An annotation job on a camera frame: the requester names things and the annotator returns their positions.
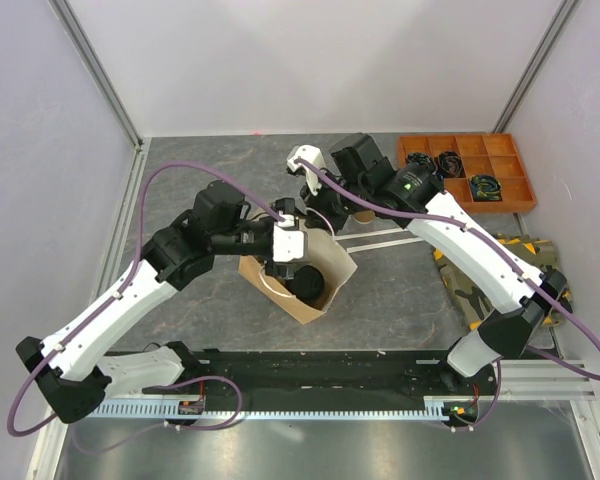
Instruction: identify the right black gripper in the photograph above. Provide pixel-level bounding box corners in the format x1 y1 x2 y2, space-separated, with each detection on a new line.
299 169 369 236

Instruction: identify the stack of paper cups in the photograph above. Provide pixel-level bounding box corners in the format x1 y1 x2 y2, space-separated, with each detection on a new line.
353 210 375 224

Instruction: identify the brown paper bag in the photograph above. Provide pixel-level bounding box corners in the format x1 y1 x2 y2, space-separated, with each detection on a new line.
238 219 357 325

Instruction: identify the straw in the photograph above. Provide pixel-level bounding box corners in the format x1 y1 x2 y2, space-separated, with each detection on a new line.
346 238 422 253
336 228 404 241

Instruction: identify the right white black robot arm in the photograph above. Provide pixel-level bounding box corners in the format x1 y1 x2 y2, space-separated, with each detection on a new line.
287 133 567 394

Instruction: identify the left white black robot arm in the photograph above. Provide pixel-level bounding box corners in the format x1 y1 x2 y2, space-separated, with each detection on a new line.
16 180 308 424

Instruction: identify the rolled sock top left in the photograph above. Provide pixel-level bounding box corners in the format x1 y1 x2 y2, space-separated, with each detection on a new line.
406 152 437 171

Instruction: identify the rolled brown sock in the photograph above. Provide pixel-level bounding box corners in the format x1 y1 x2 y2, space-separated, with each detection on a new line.
437 150 465 178

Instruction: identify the rolled blue yellow sock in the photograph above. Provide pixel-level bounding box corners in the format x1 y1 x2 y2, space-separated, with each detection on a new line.
468 174 502 202

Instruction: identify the orange compartment tray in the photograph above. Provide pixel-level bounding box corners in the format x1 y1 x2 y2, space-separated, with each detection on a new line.
397 133 537 214

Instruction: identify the camouflage cloth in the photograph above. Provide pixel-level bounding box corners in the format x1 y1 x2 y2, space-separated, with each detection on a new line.
433 234 561 331

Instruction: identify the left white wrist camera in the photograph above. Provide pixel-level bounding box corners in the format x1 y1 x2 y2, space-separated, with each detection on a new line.
272 214 308 264

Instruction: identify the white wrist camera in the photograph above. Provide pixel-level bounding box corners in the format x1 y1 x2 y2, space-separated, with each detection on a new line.
272 214 308 264
286 144 326 196

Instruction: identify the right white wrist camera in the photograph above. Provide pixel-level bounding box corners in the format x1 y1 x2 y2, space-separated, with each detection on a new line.
286 144 326 196

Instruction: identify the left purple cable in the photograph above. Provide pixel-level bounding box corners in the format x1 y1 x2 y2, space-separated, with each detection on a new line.
5 160 294 454

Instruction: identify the purple cable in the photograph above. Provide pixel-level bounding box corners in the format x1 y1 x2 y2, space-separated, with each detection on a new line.
294 157 600 434
5 160 294 454

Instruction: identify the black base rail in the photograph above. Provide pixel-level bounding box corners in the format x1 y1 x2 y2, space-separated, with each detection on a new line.
175 350 496 411

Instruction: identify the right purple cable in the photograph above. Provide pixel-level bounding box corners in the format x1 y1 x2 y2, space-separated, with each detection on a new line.
294 157 600 434

